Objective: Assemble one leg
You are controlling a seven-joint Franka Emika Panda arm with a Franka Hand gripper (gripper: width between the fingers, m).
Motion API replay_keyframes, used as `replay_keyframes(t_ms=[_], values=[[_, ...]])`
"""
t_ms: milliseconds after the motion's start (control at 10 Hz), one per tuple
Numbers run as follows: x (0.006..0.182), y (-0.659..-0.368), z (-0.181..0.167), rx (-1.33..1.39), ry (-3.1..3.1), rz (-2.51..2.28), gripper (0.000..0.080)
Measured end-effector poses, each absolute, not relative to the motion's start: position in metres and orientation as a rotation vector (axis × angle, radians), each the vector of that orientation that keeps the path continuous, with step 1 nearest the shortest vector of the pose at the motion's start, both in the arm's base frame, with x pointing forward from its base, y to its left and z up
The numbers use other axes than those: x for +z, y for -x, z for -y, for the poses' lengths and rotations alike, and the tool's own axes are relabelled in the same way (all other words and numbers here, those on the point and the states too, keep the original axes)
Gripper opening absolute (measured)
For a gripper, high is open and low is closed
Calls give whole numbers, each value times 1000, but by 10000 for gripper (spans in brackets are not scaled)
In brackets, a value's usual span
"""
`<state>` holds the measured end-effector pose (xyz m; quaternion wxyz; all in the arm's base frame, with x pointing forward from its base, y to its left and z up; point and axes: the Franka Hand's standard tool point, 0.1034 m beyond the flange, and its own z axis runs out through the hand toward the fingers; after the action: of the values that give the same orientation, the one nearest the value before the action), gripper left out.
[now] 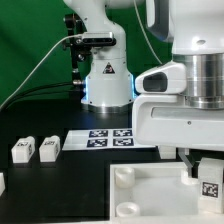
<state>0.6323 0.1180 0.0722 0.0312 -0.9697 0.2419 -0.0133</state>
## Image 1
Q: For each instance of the white block left edge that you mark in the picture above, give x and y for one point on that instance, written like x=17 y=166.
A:
x=2 y=183

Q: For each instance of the white square tabletop tray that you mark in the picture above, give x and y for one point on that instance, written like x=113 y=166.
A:
x=156 y=193

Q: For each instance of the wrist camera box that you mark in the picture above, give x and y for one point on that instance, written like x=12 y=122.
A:
x=169 y=78

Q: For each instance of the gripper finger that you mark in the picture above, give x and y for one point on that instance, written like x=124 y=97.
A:
x=184 y=155

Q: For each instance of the marker sheet with tags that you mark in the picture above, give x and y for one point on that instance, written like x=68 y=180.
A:
x=98 y=139

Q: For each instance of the black camera stand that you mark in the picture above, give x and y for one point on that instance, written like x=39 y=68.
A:
x=78 y=53

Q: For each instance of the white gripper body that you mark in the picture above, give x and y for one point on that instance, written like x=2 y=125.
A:
x=164 y=120

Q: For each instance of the black camera on stand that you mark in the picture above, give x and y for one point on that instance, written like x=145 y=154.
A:
x=98 y=39

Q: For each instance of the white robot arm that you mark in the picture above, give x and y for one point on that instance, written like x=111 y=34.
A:
x=195 y=29

